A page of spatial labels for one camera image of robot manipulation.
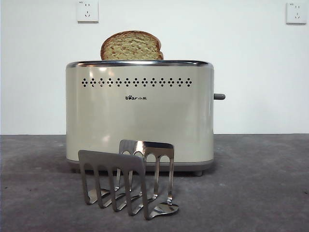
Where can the grey toaster lever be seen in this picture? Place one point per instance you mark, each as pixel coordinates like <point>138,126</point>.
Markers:
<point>220,96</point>

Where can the brown-crusted bread slice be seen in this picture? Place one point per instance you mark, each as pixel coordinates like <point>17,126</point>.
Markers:
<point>131,47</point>

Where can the cream two-slot toaster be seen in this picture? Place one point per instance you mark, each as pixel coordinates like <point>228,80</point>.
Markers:
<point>135,120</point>

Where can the shiny steel toast rack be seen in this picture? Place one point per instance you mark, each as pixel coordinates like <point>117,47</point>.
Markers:
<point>113,159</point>

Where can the white wall socket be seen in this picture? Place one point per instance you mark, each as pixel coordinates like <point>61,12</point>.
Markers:
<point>88,10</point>
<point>294,13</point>

